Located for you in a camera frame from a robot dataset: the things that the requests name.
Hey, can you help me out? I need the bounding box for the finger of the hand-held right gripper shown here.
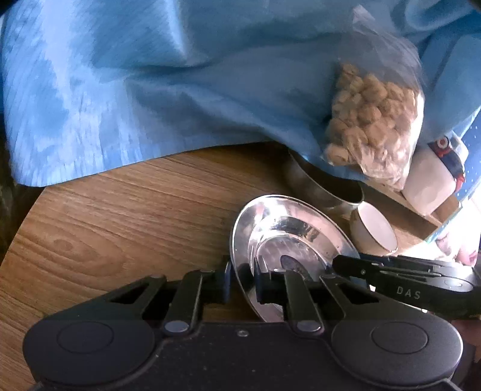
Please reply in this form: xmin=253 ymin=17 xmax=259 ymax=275
xmin=359 ymin=253 xmax=467 ymax=270
xmin=332 ymin=255 xmax=472 ymax=293

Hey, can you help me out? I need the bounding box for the wooden desktop shelf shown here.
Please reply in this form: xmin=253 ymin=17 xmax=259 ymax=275
xmin=361 ymin=180 xmax=463 ymax=256

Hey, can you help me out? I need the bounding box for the shiny steel plate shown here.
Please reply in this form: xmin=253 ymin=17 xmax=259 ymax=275
xmin=230 ymin=193 xmax=363 ymax=324

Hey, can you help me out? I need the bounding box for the white jug with blue lid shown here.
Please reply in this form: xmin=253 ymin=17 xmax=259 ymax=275
xmin=402 ymin=133 xmax=470 ymax=217

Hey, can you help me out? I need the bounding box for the deep steel bowl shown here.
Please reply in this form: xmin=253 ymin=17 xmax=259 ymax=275
xmin=283 ymin=148 xmax=365 ymax=217

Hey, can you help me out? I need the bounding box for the light blue cloth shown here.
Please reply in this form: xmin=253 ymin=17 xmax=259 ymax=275
xmin=0 ymin=0 xmax=481 ymax=189

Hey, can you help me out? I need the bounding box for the white ceramic bowl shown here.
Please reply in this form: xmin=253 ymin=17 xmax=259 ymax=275
xmin=349 ymin=205 xmax=399 ymax=256

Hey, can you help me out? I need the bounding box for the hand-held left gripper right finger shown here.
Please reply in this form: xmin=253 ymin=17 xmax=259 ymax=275
xmin=253 ymin=259 xmax=380 ymax=335

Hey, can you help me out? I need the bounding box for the clear bag of brown snacks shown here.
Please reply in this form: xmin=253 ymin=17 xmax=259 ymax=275
xmin=319 ymin=8 xmax=427 ymax=190

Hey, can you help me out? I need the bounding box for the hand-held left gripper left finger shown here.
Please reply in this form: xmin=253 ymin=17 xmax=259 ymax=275
xmin=105 ymin=259 xmax=234 ymax=337

